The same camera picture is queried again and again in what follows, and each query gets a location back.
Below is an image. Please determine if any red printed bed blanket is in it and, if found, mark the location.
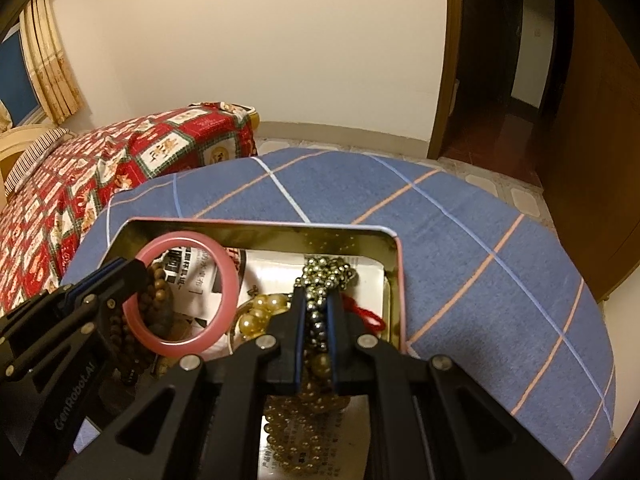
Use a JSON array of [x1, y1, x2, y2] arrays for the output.
[[0, 101, 260, 313]]

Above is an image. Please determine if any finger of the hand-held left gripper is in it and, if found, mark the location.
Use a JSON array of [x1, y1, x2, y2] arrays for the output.
[[59, 260, 123, 297], [0, 257, 153, 376]]

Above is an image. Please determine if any window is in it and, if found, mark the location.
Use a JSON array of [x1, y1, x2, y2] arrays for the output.
[[0, 20, 43, 126]]

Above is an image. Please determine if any striped pillow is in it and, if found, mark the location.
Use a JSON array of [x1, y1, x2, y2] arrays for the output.
[[4, 127, 71, 193]]

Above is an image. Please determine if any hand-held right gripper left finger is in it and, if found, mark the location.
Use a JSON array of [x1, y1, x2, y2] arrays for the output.
[[52, 285, 308, 480]]

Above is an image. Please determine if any pink bangle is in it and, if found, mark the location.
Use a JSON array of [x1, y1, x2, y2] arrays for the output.
[[122, 232, 241, 358]]

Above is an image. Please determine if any brown wooden door frame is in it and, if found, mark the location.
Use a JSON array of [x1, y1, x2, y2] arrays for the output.
[[427, 0, 463, 158]]

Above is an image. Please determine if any brown wooden bead bracelet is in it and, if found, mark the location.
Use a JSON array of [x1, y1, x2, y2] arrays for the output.
[[140, 260, 193, 346]]

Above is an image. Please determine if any pink metal tin box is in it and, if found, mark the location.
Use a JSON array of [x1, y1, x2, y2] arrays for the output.
[[97, 216, 406, 480]]

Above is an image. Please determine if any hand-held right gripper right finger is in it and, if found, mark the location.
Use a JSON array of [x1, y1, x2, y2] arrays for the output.
[[325, 290, 573, 480]]

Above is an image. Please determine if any cream bed headboard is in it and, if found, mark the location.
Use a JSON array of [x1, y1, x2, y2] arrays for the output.
[[0, 125, 51, 211]]

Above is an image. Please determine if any small gold bead necklace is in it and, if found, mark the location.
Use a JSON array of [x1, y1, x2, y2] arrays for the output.
[[232, 292, 351, 468]]

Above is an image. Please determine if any brown wooden door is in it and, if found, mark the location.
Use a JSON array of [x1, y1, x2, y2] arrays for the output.
[[540, 0, 640, 303]]

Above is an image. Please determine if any red cord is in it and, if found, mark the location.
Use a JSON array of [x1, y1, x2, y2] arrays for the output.
[[340, 294, 386, 333]]

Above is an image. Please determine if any dark grey bead bracelet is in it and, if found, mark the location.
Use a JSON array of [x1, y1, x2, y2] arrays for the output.
[[107, 305, 151, 386]]

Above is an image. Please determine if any yellow patterned curtain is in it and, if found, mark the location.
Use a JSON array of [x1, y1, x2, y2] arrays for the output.
[[20, 0, 83, 126]]

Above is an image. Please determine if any silver metallic bead string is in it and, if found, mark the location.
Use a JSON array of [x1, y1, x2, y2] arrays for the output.
[[300, 255, 358, 353]]

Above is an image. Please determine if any blue checked tablecloth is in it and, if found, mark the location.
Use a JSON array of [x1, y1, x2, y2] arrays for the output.
[[59, 147, 617, 480]]

